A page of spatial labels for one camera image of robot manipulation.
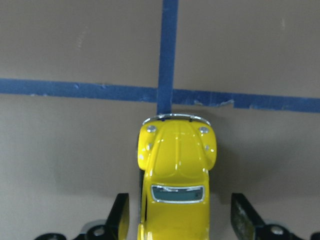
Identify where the brown paper table mat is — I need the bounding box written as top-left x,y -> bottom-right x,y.
0,0 -> 320,240

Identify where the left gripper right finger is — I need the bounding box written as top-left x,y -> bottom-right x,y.
230,192 -> 320,240

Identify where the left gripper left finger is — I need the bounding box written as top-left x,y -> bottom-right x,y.
33,192 -> 131,240

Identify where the yellow beetle toy car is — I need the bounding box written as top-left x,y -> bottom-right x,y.
137,113 -> 217,240

